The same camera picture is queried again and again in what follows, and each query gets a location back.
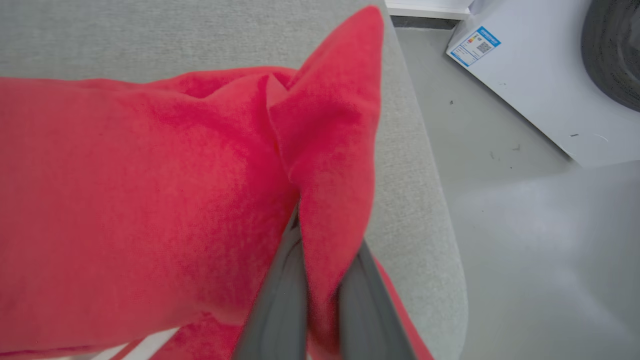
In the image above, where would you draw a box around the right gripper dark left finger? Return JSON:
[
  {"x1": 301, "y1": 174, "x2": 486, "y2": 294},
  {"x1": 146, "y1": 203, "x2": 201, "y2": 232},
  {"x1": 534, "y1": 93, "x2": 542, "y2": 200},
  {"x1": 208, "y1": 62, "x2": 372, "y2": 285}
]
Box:
[{"x1": 231, "y1": 201, "x2": 309, "y2": 360}]

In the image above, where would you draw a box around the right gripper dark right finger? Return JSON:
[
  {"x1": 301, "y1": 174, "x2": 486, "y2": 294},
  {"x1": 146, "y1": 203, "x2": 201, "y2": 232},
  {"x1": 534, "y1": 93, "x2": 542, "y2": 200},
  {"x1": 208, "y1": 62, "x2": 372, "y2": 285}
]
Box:
[{"x1": 336, "y1": 239, "x2": 417, "y2": 360}]

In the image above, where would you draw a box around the red garment with white lining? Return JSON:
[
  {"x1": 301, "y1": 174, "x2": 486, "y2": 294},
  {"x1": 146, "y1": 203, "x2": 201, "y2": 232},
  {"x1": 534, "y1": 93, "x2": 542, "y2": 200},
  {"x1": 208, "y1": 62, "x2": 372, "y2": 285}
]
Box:
[{"x1": 0, "y1": 5, "x2": 436, "y2": 360}]

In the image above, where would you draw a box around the grey fabric sofa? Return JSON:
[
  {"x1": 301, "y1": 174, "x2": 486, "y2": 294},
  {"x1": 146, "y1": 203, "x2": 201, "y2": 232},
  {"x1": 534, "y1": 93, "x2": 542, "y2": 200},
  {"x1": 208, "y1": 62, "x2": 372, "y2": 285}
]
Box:
[{"x1": 0, "y1": 0, "x2": 469, "y2": 360}]

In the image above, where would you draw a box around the white washing machine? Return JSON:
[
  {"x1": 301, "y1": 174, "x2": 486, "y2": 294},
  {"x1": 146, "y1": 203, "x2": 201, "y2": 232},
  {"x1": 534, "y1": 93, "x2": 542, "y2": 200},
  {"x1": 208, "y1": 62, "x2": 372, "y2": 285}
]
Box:
[{"x1": 445, "y1": 0, "x2": 640, "y2": 168}]

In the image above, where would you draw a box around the blue white energy label sticker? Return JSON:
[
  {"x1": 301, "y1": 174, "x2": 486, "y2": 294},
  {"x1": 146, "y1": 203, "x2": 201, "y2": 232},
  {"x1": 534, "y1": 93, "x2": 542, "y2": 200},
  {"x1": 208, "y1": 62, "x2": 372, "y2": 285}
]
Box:
[{"x1": 449, "y1": 25, "x2": 502, "y2": 69}]

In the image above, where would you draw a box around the white baseboard strip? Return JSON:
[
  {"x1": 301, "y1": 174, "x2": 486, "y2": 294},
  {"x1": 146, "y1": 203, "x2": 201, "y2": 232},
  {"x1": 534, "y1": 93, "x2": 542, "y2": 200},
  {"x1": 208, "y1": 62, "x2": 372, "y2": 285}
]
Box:
[{"x1": 384, "y1": 0, "x2": 475, "y2": 21}]

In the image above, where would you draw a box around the dark round washing machine door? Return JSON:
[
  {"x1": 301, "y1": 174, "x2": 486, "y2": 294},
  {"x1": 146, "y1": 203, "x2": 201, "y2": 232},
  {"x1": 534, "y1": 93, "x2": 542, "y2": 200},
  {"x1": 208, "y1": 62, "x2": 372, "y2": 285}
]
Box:
[{"x1": 580, "y1": 0, "x2": 640, "y2": 114}]

